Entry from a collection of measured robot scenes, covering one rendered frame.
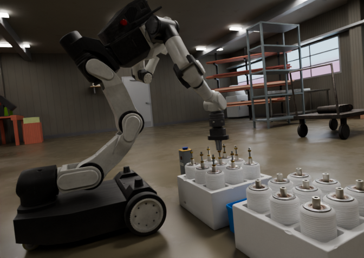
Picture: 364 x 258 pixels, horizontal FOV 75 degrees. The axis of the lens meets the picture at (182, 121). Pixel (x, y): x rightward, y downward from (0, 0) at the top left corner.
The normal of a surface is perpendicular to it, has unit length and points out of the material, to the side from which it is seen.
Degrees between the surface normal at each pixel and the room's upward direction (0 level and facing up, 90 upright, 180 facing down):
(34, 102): 90
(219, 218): 90
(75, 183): 90
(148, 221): 90
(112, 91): 114
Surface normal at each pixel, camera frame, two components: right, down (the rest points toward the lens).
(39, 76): 0.39, 0.00
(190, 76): -0.24, 0.18
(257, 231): -0.89, 0.11
